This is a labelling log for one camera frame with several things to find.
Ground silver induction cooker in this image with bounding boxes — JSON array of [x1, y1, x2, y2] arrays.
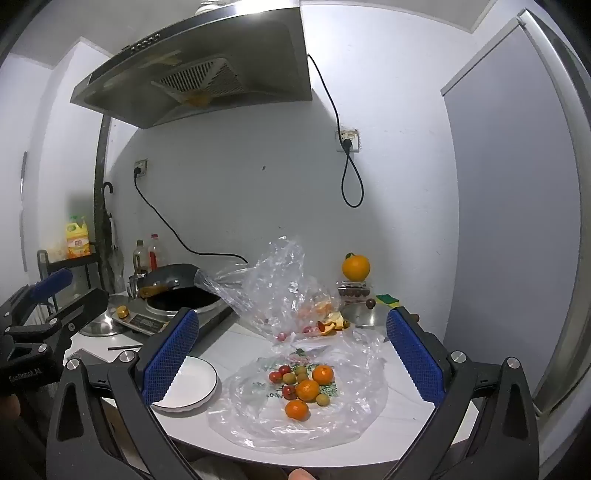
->
[[113, 288, 234, 337]]

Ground green printed plastic bag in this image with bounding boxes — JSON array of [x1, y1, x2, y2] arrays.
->
[[208, 330, 389, 455]]

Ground black wok with wooden handle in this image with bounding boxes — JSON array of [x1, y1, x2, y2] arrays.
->
[[139, 263, 218, 298]]

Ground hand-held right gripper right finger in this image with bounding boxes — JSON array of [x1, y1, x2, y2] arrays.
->
[[385, 306, 541, 480]]

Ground clear crumpled plastic bag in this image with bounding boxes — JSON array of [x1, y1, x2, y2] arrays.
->
[[194, 235, 345, 344]]

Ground white plate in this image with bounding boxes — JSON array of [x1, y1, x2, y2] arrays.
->
[[150, 356, 219, 412]]

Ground black cooker cable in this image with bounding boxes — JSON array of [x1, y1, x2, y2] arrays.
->
[[134, 173, 250, 265]]

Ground black shelf rack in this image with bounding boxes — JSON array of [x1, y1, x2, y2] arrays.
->
[[37, 240, 102, 319]]

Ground stainless steel range hood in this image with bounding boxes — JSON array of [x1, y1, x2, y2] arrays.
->
[[70, 0, 314, 130]]

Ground steel lid with brown knob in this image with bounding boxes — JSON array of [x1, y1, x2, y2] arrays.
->
[[341, 299, 393, 329]]

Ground orange peel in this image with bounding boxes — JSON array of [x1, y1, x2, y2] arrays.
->
[[318, 311, 350, 337]]

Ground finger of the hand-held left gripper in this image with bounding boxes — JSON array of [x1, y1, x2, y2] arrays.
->
[[4, 288, 110, 365], [0, 268, 75, 326]]

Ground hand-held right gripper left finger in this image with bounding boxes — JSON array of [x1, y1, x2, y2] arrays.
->
[[46, 307, 200, 480]]

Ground yellow detergent bottle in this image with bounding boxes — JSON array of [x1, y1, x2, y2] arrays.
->
[[65, 215, 92, 259]]

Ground large orange with leaf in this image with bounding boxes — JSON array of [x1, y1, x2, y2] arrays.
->
[[342, 252, 371, 281]]

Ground white refrigerator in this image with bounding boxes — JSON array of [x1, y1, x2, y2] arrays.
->
[[441, 9, 591, 416]]

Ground black umbrella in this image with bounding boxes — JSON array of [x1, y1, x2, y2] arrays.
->
[[102, 181, 122, 294]]

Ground black range hood cable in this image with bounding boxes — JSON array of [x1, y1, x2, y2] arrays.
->
[[307, 53, 364, 208]]

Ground pile of dark red fruits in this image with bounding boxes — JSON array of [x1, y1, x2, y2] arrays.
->
[[337, 281, 371, 298]]

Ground plain steel pot lid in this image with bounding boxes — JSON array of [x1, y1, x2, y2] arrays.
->
[[78, 305, 121, 337]]

